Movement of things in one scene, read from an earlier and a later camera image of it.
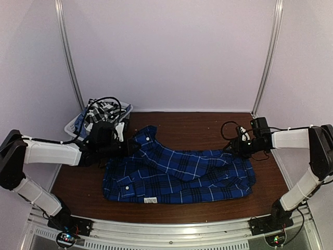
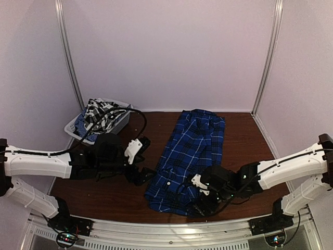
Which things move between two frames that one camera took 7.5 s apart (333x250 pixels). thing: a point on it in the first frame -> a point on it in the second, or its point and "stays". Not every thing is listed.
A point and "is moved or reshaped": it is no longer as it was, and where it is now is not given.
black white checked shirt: (98, 111) stays
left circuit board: (66, 240) stays
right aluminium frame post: (273, 45) stays
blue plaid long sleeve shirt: (153, 174) is moved or reshaped
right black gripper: (234, 141) -> (202, 209)
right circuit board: (276, 240) stays
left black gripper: (129, 151) -> (139, 179)
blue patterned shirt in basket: (79, 123) stays
